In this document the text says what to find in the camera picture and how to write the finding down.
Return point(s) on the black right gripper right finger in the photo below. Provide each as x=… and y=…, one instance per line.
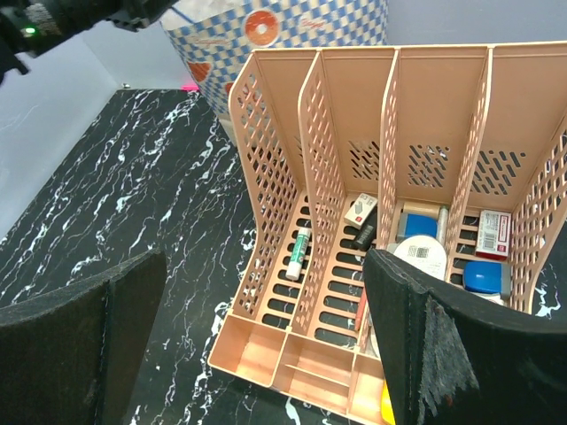
x=451, y=357

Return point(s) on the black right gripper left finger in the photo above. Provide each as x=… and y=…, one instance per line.
x=72, y=355

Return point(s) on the blue checkered paper bag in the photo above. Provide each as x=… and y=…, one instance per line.
x=215, y=38

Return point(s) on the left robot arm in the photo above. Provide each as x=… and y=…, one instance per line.
x=35, y=27

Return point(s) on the yellow round tape measure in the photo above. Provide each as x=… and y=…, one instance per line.
x=386, y=409

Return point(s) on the blue plastic case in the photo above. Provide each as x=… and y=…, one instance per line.
x=487, y=278

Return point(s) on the white round tape roll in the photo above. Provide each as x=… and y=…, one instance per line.
x=422, y=252

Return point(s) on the red white small box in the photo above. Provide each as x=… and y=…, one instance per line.
x=493, y=239

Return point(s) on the blue stamp pad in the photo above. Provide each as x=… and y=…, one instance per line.
x=415, y=225

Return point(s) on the white staples box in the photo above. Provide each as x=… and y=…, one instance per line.
x=360, y=210

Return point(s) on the green white glue stick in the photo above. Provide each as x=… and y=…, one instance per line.
x=298, y=254

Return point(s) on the pink plastic file organizer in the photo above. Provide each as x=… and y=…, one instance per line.
x=443, y=131

